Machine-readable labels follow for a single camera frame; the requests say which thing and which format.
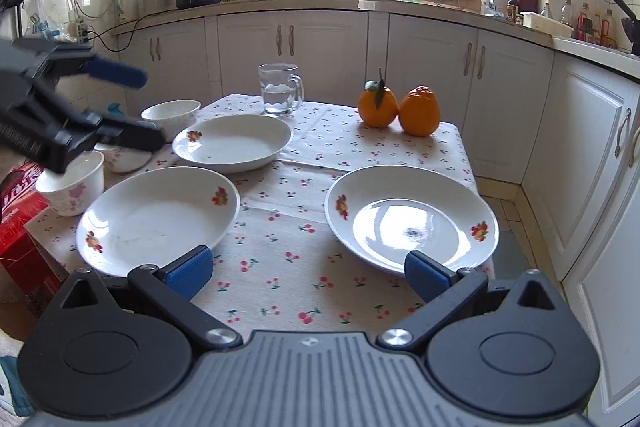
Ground white floral bowl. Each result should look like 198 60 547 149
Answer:
94 144 152 173
36 150 104 217
141 100 201 143

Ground white plate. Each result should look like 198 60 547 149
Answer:
324 166 500 275
76 167 241 277
171 115 292 174

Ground white kitchen cabinets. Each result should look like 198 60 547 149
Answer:
114 0 639 426

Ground teal thermos jug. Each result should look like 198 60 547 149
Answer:
107 103 125 118

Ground white electric kettle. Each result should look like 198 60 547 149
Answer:
116 0 140 23

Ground cherry print tablecloth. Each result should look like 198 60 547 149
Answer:
29 95 478 337

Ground glass mug with water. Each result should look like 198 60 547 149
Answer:
258 63 305 116

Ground red printed cardboard box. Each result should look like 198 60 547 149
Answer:
1 160 67 317

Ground bumpy orange without leaf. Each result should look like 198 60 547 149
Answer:
398 86 440 138

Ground orange with green leaf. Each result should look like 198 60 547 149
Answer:
357 69 399 129

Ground black wok on stove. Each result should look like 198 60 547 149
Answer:
613 0 640 56

